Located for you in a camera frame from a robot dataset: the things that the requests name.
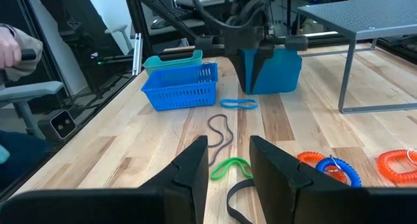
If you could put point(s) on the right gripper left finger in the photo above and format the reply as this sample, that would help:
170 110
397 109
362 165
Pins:
182 191

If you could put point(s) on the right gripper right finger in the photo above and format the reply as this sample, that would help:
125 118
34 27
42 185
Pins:
280 191

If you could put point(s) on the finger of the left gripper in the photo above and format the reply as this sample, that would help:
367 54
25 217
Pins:
262 59
245 64

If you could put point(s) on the light blue rubber band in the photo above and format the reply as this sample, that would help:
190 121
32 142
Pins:
228 104

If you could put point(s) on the wide black rubber band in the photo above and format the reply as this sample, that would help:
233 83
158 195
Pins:
232 198

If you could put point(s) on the green rubber band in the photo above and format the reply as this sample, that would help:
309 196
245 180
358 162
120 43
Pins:
228 163

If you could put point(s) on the thin dark rubber band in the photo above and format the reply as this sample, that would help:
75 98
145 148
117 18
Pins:
212 128

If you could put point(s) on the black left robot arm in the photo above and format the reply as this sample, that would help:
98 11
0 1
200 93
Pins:
247 9

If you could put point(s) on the dark teal plastic tub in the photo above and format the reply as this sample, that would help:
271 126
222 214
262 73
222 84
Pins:
280 74

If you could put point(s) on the blue slotted plastic basket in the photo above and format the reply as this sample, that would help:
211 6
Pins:
179 93

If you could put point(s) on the light teal plastic bin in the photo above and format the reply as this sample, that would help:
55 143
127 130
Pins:
169 62

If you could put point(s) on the silver aluminium extrusion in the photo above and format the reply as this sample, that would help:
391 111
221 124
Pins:
137 54

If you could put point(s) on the grey perforated metal riser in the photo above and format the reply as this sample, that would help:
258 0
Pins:
365 15

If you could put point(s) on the person's leg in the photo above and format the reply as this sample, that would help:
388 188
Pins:
23 159

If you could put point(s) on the grey chair armrest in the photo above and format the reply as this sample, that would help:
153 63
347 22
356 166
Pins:
29 90

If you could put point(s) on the person's hand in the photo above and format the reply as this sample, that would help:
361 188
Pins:
9 49

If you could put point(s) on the grey table-level camera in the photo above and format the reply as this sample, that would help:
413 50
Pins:
63 123

